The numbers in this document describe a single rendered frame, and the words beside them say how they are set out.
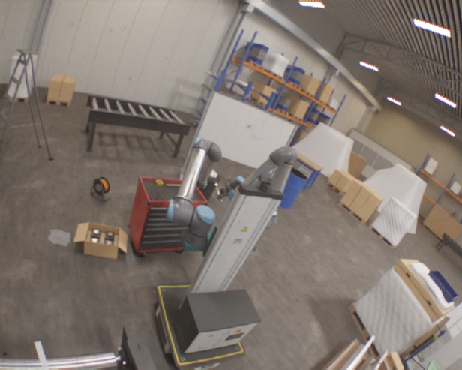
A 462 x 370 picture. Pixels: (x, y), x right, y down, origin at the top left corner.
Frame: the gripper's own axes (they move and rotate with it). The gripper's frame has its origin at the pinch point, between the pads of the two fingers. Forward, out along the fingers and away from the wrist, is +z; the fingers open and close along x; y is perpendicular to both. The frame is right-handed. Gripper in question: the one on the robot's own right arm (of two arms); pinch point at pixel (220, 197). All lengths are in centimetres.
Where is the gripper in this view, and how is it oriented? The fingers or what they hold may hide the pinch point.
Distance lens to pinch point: 239.9
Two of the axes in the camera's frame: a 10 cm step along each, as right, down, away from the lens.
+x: 7.3, 1.5, 6.7
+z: -6.3, 5.2, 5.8
